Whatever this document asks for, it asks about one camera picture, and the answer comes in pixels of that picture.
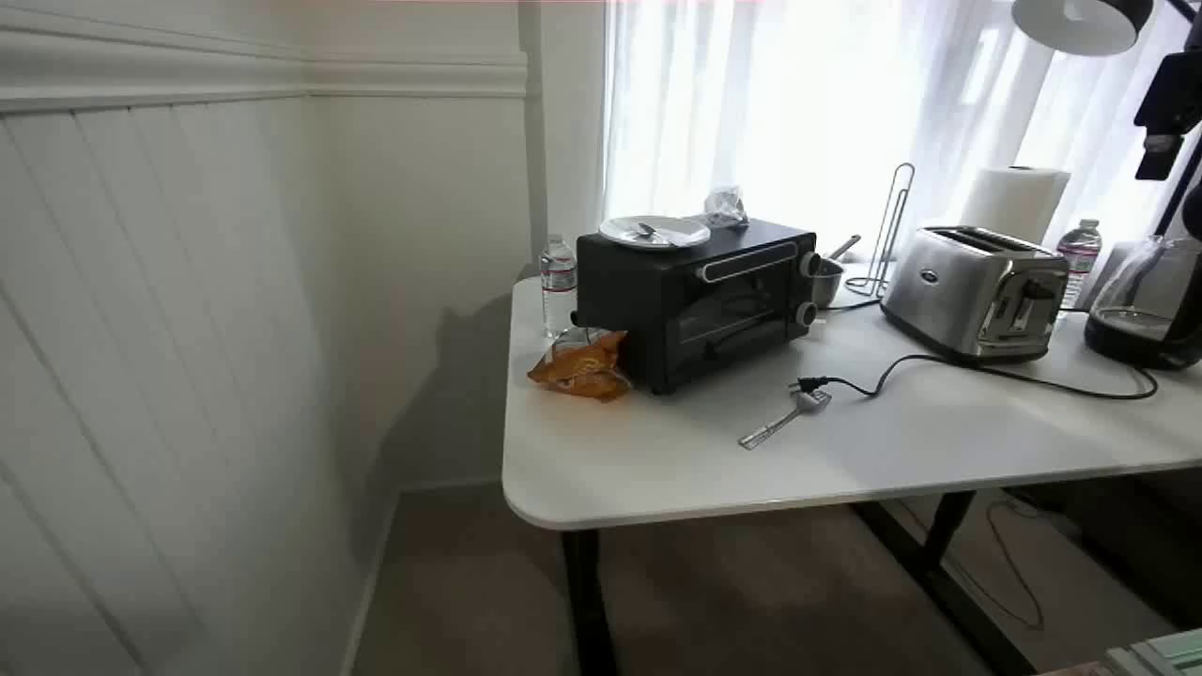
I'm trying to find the silver two-slot toaster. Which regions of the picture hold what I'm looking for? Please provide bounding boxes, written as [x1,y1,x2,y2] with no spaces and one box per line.
[882,227,1068,361]

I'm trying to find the black toaster oven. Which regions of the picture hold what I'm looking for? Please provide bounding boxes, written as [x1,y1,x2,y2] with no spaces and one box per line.
[575,222,813,393]

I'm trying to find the orange snack bag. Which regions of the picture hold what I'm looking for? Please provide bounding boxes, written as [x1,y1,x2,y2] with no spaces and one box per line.
[529,330,629,403]

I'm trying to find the clear water bottle left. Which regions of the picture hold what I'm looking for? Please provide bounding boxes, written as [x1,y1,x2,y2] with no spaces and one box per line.
[539,238,577,341]

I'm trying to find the clear water bottle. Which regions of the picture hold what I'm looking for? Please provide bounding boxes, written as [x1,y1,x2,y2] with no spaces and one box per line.
[1056,219,1101,310]
[539,238,577,341]

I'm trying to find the white plate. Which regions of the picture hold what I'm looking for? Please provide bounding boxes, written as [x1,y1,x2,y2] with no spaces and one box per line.
[599,214,709,248]

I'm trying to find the crumpled clear plastic wrap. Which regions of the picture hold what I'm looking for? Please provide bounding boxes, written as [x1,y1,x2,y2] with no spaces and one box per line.
[701,187,746,229]

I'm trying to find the metal spoon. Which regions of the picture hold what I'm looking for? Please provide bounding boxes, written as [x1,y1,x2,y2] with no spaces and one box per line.
[736,392,831,451]

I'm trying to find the white paper towel roll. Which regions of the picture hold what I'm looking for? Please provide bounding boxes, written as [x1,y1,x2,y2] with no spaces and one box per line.
[961,166,1068,243]

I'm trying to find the clear water bottle right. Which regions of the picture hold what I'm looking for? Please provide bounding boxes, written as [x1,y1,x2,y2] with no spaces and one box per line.
[1056,219,1101,310]

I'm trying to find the black desk lamp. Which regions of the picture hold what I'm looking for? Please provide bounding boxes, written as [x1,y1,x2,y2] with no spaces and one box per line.
[1011,0,1202,58]

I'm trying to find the black toaster power cord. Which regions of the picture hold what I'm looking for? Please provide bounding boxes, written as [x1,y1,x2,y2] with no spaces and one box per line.
[793,350,1164,405]

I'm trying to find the wire paper towel holder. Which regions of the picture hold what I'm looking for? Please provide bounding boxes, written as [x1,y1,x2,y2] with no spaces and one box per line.
[843,163,916,300]

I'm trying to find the black table leg frame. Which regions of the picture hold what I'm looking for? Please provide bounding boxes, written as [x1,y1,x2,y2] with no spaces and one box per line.
[559,492,1034,676]

